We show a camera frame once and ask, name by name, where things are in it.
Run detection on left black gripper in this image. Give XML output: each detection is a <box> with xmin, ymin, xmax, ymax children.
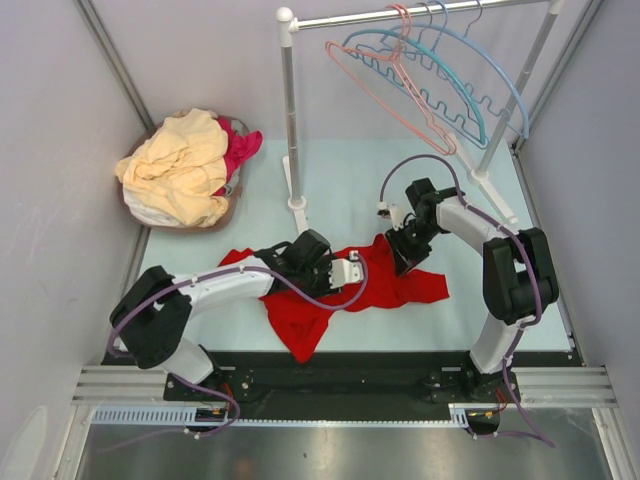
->
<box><xmin>296</xmin><ymin>254</ymin><xmax>342</xmax><ymax>301</ymax></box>

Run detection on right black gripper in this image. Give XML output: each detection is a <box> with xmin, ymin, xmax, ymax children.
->
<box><xmin>386</xmin><ymin>219</ymin><xmax>443</xmax><ymax>276</ymax></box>

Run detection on red t shirt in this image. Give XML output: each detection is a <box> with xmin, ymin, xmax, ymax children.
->
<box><xmin>220</xmin><ymin>232</ymin><xmax>449</xmax><ymax>363</ymax></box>

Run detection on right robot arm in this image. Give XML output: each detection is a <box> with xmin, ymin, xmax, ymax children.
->
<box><xmin>377</xmin><ymin>178</ymin><xmax>559</xmax><ymax>401</ymax></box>

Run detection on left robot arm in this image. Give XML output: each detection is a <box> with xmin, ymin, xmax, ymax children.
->
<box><xmin>110</xmin><ymin>230</ymin><xmax>365</xmax><ymax>400</ymax></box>

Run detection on dark blue wavy hanger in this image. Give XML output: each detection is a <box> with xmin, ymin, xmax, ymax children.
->
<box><xmin>352</xmin><ymin>3</ymin><xmax>512</xmax><ymax>132</ymax></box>

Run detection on light blue plastic hanger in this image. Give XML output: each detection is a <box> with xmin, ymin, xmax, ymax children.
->
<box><xmin>405</xmin><ymin>21</ymin><xmax>530</xmax><ymax>150</ymax></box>

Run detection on teal plastic hanger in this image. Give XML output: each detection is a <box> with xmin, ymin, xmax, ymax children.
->
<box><xmin>325</xmin><ymin>18</ymin><xmax>490</xmax><ymax>155</ymax></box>

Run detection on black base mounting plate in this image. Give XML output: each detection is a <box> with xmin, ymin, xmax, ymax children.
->
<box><xmin>164</xmin><ymin>351</ymin><xmax>580</xmax><ymax>421</ymax></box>

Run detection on magenta pink garment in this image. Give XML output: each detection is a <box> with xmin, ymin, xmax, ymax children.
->
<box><xmin>214</xmin><ymin>117</ymin><xmax>264</xmax><ymax>196</ymax></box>

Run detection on silver white clothes rack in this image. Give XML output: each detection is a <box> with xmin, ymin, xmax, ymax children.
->
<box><xmin>276</xmin><ymin>1</ymin><xmax>563</xmax><ymax>231</ymax></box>

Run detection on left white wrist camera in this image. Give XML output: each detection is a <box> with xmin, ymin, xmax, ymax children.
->
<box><xmin>329</xmin><ymin>250</ymin><xmax>365</xmax><ymax>289</ymax></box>

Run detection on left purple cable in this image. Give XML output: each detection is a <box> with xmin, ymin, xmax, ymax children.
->
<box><xmin>107</xmin><ymin>251</ymin><xmax>370</xmax><ymax>396</ymax></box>

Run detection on purple cable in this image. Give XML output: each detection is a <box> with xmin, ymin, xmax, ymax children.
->
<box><xmin>377</xmin><ymin>153</ymin><xmax>556</xmax><ymax>449</ymax></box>
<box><xmin>107</xmin><ymin>251</ymin><xmax>370</xmax><ymax>396</ymax></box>

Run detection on white slotted cable duct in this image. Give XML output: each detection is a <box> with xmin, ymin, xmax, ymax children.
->
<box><xmin>90</xmin><ymin>405</ymin><xmax>470</xmax><ymax>429</ymax></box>

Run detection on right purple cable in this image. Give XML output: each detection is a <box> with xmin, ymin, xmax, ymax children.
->
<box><xmin>377</xmin><ymin>153</ymin><xmax>556</xmax><ymax>449</ymax></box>

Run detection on pink wire hanger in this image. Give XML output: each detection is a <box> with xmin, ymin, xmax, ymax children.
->
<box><xmin>324</xmin><ymin>3</ymin><xmax>457</xmax><ymax>157</ymax></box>

